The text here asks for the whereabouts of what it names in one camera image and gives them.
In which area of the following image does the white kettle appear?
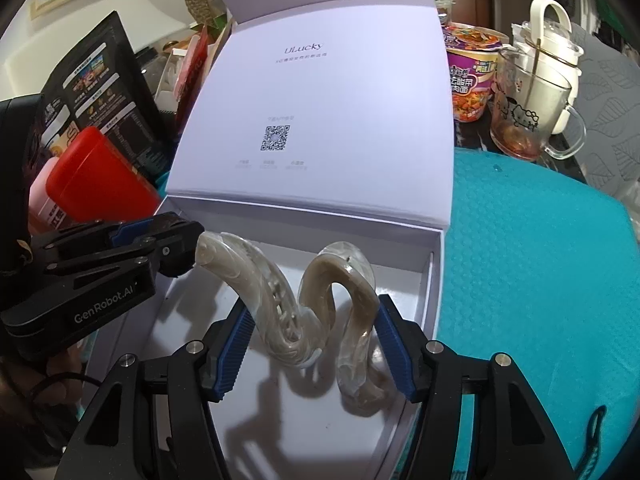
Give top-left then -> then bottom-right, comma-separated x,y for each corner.
510,0 -> 586,136

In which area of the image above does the red canister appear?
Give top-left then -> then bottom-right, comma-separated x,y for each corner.
44,126 -> 162,226

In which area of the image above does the pink bottle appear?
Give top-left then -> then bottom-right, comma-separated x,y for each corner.
27,156 -> 68,235

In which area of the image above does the white gift box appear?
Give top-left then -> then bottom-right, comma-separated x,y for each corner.
82,0 -> 457,480

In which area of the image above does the instant noodle cup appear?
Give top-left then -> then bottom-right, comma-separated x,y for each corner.
442,24 -> 511,125

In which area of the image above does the glass mug with cat print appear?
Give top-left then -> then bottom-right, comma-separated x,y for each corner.
489,46 -> 587,162

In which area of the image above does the teal bubble mailer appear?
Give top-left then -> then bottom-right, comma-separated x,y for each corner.
390,147 -> 640,480

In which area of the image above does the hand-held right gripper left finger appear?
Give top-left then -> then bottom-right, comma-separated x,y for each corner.
52,302 -> 256,480

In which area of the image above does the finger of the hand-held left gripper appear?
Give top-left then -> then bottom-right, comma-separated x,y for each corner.
42,220 -> 206,281
30,211 -> 188,261

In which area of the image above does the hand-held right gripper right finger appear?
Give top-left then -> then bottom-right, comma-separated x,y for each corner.
377,294 -> 566,480

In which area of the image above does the person's left hand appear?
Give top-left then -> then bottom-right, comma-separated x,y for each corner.
0,346 -> 90,461

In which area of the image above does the black snack pouch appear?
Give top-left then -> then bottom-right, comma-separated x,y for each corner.
40,10 -> 176,186

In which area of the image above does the marbled beige hair claw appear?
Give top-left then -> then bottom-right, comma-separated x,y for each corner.
194,231 -> 388,418

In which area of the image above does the red snack packet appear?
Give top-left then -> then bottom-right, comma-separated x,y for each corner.
175,27 -> 211,126

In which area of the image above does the grey leaf-pattern chair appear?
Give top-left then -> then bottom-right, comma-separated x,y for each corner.
550,20 -> 640,221

